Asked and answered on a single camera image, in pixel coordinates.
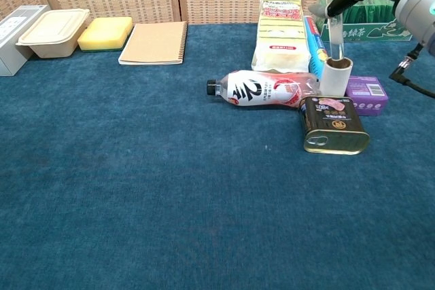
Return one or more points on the clear plastic tube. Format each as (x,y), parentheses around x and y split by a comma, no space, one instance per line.
(334,37)

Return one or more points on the yellow sponge multipack bag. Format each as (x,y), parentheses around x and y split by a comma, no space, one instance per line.
(280,38)

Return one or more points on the blue table cloth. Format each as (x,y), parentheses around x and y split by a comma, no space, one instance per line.
(153,174)

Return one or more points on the white power strip box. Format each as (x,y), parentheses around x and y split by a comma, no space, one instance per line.
(12,42)

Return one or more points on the black gold meat can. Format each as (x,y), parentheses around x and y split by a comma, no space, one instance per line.
(334,123)

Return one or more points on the plastic bottle white red label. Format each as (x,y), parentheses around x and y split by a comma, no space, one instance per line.
(251,91)

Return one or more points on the yellow sponge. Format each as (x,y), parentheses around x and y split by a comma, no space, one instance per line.
(100,40)
(112,21)

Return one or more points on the small purple box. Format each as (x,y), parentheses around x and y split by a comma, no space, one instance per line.
(368,94)

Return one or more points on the clear box green tea bags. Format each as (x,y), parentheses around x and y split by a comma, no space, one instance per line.
(370,21)

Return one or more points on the blue cling wrap box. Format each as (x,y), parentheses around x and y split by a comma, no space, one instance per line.
(317,49)

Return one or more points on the beige lidded food container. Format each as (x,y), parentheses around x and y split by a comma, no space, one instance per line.
(51,35)

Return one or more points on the brown spiral notebook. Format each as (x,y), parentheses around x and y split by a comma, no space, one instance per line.
(154,43)

